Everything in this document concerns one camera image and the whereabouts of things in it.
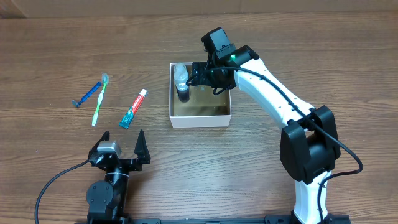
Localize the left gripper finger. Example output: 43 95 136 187
134 130 151 164
90 131 110 152

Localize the red green toothpaste tube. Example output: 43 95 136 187
119 89 147 129

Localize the clear pump soap bottle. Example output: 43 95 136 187
174 63 190 103

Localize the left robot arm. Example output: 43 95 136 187
86 131 151 223

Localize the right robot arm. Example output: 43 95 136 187
187 45 341 223

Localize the white cardboard box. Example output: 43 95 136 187
169 63 231 128

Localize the blue disposable razor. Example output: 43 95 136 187
72 82 101 108

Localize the green white toothbrush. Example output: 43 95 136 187
91 73 109 127

